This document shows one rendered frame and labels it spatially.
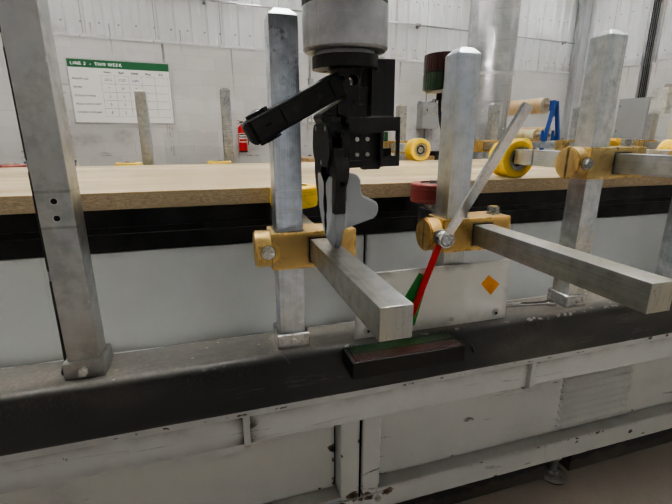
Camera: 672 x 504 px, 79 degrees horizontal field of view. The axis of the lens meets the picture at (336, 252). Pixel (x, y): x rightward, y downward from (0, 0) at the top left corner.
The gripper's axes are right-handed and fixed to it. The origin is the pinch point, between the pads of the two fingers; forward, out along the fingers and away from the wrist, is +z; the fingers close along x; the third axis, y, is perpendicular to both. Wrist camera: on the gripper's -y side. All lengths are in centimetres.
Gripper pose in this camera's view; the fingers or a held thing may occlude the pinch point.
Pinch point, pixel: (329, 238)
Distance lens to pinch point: 49.3
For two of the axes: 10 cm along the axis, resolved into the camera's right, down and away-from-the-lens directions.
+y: 9.6, -1.0, 2.7
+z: 0.1, 9.6, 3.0
